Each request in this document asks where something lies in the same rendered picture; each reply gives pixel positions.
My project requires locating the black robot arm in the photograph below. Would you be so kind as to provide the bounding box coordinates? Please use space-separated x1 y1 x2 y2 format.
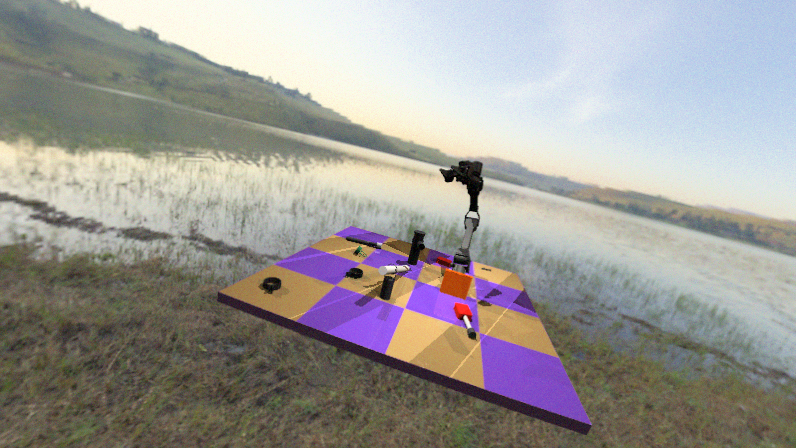
452 160 484 275

